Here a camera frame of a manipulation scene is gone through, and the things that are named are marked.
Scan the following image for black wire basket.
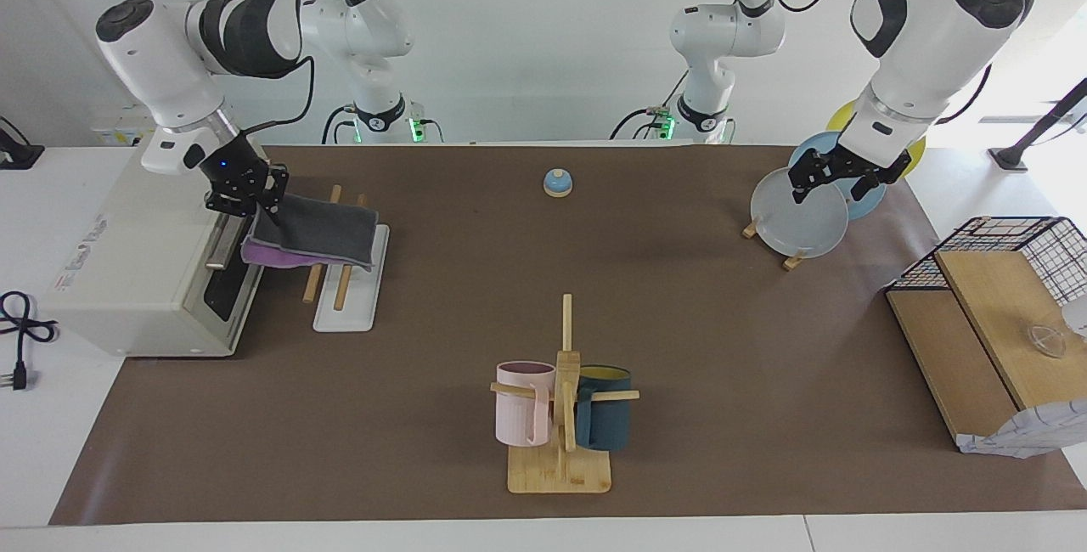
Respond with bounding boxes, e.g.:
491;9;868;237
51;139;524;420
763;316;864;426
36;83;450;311
885;216;1087;307

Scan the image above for wooden plate rack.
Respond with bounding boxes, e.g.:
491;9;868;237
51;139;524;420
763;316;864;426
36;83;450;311
742;217;808;272

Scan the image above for light blue plate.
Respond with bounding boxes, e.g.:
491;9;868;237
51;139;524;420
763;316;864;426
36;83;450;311
788;131;889;222

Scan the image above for dark teal mug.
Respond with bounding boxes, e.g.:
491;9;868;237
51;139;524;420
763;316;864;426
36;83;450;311
576;365;634;452

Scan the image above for black camera stand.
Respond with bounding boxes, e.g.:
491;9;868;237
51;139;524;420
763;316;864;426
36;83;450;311
989;76;1087;172

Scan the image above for grey plate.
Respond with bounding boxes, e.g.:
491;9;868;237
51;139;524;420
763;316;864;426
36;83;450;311
751;166;850;259

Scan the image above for white towel rack wooden bars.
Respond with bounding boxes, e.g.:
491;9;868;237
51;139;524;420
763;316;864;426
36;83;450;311
303;185;390;333

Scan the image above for black power cable with plug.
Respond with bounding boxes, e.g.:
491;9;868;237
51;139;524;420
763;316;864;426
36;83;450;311
0;290;59;391

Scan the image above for white wall box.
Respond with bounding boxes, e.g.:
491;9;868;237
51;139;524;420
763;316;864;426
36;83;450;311
89;104;162;147

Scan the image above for wooden shelf with marble panel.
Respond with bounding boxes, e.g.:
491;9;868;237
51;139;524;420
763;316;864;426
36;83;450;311
885;246;1087;459

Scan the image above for wooden mug tree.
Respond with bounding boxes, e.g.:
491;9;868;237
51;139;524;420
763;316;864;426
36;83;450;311
490;294;640;495

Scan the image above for brown table mat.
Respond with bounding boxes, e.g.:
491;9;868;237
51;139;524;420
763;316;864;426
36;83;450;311
49;144;1087;526

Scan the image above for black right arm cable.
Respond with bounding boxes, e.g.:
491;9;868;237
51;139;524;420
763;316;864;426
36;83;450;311
242;0;319;141

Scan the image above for black base cable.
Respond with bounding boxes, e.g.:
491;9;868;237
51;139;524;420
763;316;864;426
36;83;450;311
610;68;690;142
321;104;358;145

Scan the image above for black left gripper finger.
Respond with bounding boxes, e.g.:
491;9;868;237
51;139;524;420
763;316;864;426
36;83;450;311
852;151;914;202
790;149;837;203

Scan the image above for black stand base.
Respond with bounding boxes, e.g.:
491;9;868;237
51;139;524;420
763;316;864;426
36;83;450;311
0;116;45;171

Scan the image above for yellow plate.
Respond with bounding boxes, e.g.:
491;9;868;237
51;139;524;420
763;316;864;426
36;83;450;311
826;99;926;179

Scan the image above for clear glass lid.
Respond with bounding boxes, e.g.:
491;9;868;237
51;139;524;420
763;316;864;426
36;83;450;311
1023;323;1067;359

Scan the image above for pink mug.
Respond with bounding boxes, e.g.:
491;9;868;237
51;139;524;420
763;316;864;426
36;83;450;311
496;361;557;448

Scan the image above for purple and grey towel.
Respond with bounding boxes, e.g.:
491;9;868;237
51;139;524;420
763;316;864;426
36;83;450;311
240;193;380;273

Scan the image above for cream toaster oven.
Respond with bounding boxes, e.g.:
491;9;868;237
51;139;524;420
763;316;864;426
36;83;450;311
42;137;288;358

